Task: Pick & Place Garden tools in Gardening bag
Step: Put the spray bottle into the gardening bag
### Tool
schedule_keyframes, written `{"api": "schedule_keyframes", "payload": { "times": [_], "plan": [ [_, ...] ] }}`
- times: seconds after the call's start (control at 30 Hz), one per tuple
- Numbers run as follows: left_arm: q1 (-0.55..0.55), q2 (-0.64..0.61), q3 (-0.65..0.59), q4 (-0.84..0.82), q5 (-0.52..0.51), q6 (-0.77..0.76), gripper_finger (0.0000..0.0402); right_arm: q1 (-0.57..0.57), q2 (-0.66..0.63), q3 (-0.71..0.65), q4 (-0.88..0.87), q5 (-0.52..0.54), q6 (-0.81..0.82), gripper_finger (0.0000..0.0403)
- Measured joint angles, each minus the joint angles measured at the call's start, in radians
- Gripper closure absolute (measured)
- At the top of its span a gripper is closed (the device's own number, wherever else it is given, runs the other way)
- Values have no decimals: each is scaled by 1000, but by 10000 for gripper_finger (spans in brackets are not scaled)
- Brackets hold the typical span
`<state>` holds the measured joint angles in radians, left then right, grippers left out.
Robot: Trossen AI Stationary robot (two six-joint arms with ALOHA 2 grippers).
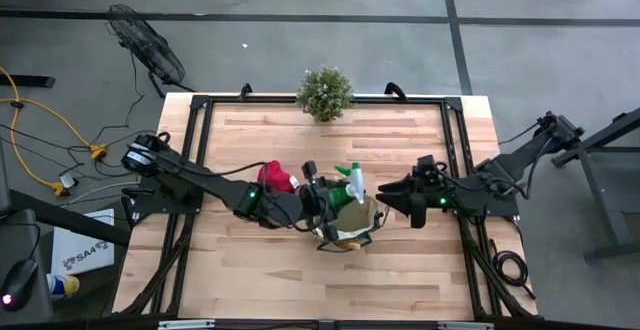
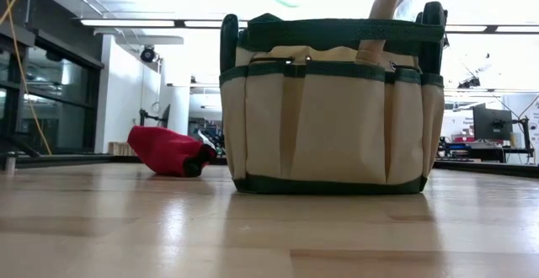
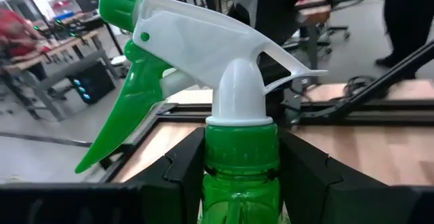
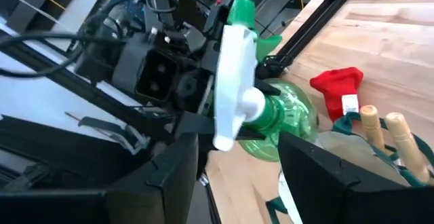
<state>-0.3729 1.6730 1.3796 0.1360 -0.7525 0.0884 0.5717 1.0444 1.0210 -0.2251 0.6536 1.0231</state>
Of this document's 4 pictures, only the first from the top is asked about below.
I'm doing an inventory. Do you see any black floor bar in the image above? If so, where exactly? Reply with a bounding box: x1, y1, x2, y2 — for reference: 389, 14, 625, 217
0, 74, 56, 89

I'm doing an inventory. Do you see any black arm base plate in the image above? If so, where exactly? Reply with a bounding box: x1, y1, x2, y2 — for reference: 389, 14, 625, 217
448, 203, 521, 220
121, 189, 205, 216

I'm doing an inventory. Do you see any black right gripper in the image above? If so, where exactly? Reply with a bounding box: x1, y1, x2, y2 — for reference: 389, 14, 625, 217
374, 169, 444, 229

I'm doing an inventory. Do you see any black aluminium table frame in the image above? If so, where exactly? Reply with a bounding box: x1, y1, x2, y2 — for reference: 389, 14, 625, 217
119, 93, 535, 321

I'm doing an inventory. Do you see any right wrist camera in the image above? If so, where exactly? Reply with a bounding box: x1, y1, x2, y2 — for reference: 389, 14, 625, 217
416, 153, 437, 174

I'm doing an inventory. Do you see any black desk with mouse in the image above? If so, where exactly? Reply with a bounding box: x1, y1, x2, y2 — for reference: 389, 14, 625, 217
0, 139, 132, 326

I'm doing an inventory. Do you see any black fan power cable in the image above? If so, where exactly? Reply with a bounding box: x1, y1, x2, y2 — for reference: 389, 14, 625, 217
92, 52, 159, 146

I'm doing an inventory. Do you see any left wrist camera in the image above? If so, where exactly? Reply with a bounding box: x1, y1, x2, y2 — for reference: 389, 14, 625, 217
301, 160, 320, 185

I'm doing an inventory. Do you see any coiled black cable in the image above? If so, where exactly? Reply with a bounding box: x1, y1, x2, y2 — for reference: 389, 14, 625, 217
489, 239, 537, 301

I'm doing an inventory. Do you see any red gardening glove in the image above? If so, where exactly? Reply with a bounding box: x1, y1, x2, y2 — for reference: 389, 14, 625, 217
256, 159, 301, 195

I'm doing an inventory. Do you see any potted green plant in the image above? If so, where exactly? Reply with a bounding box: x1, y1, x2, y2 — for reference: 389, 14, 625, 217
296, 65, 355, 123

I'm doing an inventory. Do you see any black computer mouse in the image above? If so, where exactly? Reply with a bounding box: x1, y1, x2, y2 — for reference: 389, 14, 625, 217
0, 258, 40, 313

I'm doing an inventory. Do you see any white printed box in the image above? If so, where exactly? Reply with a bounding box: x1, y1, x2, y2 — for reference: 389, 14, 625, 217
50, 208, 115, 276

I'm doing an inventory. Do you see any yellow extension cord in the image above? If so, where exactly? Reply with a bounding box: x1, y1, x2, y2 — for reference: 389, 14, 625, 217
0, 67, 109, 196

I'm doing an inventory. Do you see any black floor fan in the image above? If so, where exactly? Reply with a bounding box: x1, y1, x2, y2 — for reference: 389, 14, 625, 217
104, 3, 197, 99

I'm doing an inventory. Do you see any yellow and blue object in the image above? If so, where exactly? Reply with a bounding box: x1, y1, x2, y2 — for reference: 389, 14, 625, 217
46, 273, 81, 300

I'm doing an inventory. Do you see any cream and green gardening bag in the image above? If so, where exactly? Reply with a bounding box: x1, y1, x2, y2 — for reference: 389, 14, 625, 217
312, 189, 387, 254

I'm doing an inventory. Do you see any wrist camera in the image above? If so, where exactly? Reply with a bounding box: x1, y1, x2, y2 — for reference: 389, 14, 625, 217
301, 160, 320, 185
416, 153, 437, 174

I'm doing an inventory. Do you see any silver frame bracket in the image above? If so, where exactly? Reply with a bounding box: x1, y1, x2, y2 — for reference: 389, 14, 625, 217
437, 321, 495, 330
157, 319, 216, 330

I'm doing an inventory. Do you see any green spray bottle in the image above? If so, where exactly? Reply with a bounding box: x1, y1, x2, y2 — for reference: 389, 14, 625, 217
325, 161, 367, 210

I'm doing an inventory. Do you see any black desk with slanted beam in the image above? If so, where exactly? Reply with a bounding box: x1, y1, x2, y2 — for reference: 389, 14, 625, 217
552, 107, 640, 261

